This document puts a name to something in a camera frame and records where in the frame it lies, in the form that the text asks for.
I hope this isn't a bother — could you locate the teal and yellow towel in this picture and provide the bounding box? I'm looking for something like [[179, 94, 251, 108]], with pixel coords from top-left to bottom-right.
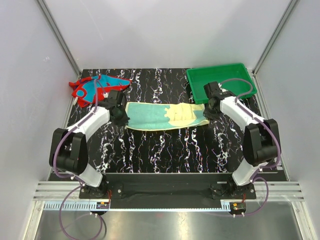
[[125, 102, 210, 132]]

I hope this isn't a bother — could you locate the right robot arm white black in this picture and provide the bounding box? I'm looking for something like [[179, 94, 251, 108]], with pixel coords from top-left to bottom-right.
[[203, 81, 281, 199]]

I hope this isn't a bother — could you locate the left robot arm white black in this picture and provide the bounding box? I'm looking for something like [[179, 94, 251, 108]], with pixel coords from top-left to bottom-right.
[[49, 90, 130, 198]]

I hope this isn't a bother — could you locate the green plastic tray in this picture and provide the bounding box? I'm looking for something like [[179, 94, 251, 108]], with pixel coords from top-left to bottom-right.
[[186, 63, 257, 104]]

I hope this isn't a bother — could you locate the black marble pattern mat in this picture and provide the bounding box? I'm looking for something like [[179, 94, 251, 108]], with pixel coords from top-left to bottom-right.
[[80, 68, 244, 174]]

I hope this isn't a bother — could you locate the red and blue towel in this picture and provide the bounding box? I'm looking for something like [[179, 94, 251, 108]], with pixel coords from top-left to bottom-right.
[[68, 74, 132, 108]]

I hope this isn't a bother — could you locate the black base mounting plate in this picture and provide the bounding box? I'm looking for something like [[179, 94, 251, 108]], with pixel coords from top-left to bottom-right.
[[79, 173, 257, 200]]

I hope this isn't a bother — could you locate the slotted cable duct rail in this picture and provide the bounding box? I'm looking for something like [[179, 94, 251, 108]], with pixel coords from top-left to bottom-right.
[[44, 199, 231, 212]]

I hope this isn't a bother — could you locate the right aluminium frame post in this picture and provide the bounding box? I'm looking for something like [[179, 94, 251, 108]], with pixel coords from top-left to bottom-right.
[[252, 0, 300, 77]]

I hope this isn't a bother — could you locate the aluminium frame post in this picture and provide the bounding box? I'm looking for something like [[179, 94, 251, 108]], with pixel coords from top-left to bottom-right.
[[35, 0, 82, 77], [252, 0, 300, 77]]

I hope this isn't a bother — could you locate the left aluminium frame post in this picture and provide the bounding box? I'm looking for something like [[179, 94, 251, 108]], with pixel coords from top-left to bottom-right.
[[35, 0, 82, 77]]

